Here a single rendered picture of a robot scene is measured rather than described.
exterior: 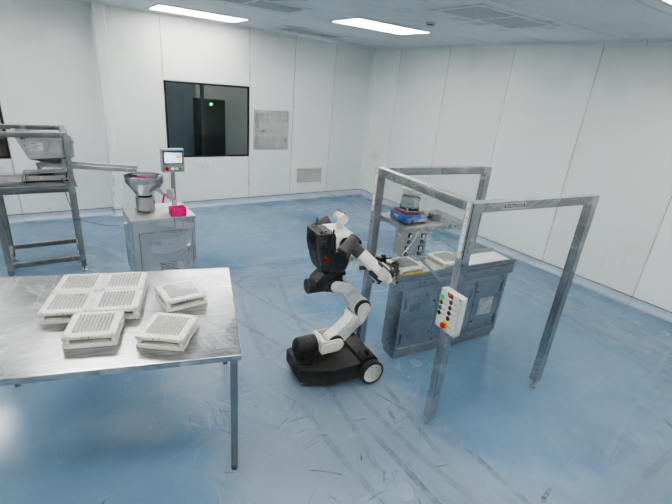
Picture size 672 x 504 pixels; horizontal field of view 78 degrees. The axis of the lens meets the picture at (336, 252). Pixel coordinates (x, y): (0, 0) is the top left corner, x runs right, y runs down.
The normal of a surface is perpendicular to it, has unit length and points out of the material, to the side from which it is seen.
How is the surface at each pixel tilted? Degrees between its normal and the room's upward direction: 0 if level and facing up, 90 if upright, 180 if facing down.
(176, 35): 90
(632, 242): 90
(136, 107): 90
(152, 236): 90
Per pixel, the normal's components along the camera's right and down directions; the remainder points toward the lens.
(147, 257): 0.57, 0.36
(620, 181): -0.83, 0.14
